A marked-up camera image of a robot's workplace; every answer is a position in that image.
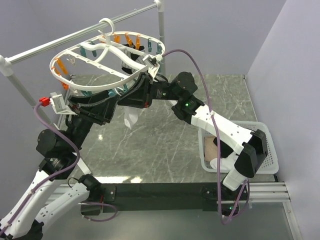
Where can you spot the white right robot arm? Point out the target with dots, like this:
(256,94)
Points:
(249,146)

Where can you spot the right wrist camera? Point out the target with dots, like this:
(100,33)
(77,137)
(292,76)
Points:
(152,64)

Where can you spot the teal clothespin front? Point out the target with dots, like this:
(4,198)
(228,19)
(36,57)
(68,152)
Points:
(150,45)

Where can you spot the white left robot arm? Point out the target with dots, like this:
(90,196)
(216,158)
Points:
(31,216)

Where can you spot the white metal drying rack stand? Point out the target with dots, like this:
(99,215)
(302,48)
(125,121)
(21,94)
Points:
(31,38)

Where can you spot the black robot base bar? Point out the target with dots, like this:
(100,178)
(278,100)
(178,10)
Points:
(158,196)

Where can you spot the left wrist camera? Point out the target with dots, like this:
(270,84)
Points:
(56,100)

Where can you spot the orange clothespin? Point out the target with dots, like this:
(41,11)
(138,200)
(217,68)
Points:
(61,65)
(137,42)
(128,39)
(117,38)

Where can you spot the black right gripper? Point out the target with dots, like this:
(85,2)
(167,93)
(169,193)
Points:
(137,96)

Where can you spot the white sock black cuff stripes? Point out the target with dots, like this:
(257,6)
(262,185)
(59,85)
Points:
(130,116)

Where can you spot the white plastic laundry basket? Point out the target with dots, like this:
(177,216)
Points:
(270,164)

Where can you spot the clear clothespin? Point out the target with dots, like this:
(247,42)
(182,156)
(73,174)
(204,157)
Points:
(71,60)

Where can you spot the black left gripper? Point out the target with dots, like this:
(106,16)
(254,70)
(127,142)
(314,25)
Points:
(99,107)

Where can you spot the white round clip hanger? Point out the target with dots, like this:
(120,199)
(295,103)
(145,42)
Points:
(102,46)

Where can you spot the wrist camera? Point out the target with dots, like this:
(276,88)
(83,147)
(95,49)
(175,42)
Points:
(152,64)
(56,100)

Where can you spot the teal clothespin left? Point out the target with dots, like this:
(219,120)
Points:
(83,52)

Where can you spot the teal clothespin being pinched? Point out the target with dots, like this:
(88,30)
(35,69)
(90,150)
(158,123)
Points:
(111,93)

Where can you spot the teal clothespin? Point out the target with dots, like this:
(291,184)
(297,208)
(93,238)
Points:
(83,52)
(150,45)

